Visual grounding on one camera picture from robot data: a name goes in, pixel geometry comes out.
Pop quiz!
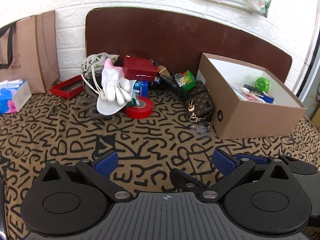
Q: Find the blue tissue pack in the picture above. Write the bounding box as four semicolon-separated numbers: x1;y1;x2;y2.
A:
0;79;31;114

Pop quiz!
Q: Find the blue card pack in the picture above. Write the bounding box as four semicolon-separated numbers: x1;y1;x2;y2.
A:
133;81;149;97

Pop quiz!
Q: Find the white pink glove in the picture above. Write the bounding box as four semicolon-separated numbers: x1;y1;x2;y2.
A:
101;58;136;106

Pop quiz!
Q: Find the dark brown wooden board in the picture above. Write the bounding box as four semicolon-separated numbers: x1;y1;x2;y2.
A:
85;7;292;81

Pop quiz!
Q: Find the lettered leopard tablecloth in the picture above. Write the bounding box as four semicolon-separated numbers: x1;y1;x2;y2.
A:
1;91;319;239

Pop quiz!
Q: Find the green mosquito repellent bottle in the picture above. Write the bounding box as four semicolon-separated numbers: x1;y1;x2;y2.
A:
254;77;270;93

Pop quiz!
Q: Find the printed drawstring pouch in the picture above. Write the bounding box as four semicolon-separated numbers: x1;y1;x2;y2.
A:
80;52;119;80

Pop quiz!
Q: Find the green snack packet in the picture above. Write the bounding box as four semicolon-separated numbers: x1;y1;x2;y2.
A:
175;70;196;93

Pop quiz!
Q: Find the red tray box lid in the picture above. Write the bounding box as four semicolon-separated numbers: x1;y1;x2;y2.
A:
50;75;84;99

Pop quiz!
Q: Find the dark red gift box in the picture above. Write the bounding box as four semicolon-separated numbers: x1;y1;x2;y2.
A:
123;56;157;82

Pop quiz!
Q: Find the clear crystal trinket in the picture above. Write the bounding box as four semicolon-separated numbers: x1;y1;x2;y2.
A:
197;125;207;134

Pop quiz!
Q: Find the white round cloth pad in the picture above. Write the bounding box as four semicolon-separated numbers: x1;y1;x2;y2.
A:
97;92;127;115

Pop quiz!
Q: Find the gold wrapped bar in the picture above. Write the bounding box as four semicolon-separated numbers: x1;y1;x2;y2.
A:
157;65;172;80

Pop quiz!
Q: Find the red tape roll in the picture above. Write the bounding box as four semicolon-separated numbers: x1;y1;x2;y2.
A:
124;96;153;119

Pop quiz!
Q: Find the brown cardboard storage box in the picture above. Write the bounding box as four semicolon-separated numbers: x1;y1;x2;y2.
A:
197;53;306;139

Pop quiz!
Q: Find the brown monogram pouch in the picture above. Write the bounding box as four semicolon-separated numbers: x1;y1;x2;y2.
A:
184;80;215;122

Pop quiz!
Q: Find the black car key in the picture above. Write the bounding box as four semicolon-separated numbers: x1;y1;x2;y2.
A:
244;84;260;93

